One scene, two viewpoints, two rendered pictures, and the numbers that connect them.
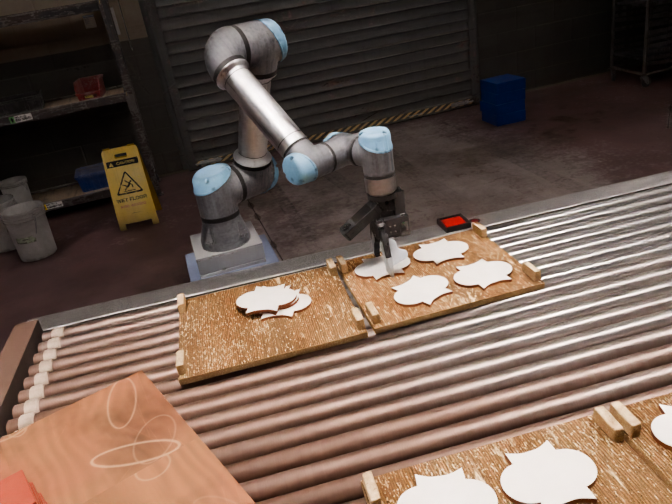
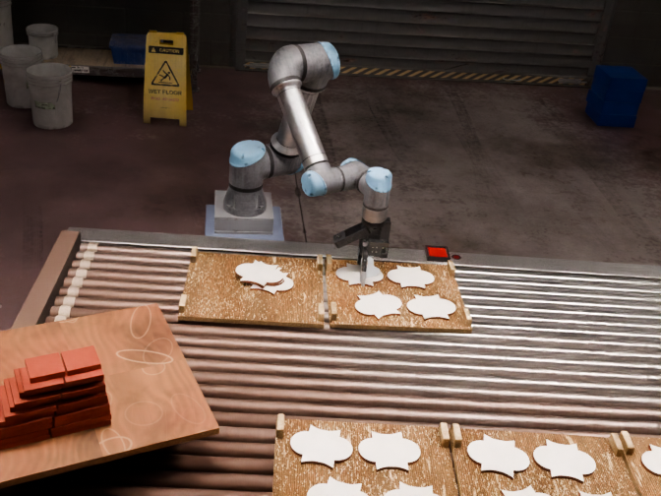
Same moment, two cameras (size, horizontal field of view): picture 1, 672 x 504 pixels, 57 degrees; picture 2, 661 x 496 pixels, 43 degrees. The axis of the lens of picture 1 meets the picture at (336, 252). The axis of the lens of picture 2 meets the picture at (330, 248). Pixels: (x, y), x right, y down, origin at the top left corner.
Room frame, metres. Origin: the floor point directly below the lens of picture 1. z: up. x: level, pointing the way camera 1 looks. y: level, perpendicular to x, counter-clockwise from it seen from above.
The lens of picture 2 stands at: (-0.80, -0.18, 2.32)
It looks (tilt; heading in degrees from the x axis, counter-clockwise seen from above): 30 degrees down; 4
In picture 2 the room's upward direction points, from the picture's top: 6 degrees clockwise
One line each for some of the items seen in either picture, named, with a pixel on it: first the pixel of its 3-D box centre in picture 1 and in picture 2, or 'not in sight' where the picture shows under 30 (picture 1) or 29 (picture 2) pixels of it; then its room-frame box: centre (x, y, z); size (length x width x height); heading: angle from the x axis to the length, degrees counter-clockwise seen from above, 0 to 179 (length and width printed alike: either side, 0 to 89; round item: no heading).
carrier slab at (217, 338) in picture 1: (265, 317); (254, 287); (1.26, 0.19, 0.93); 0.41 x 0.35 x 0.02; 99
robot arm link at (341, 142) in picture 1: (342, 150); (353, 175); (1.47, -0.06, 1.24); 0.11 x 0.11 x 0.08; 40
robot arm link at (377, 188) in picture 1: (380, 183); (374, 212); (1.41, -0.13, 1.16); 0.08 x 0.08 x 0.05
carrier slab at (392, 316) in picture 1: (431, 274); (394, 294); (1.34, -0.23, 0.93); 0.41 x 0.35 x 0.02; 100
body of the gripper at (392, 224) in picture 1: (387, 213); (374, 235); (1.41, -0.14, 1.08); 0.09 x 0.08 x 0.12; 100
